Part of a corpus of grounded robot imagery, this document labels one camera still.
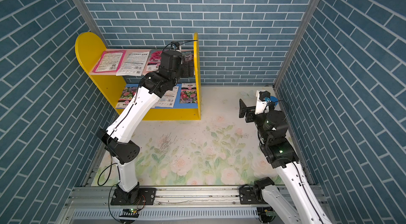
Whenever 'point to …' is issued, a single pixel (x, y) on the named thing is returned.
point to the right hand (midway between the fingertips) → (253, 99)
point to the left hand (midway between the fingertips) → (189, 63)
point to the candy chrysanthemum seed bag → (126, 97)
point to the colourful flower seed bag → (188, 93)
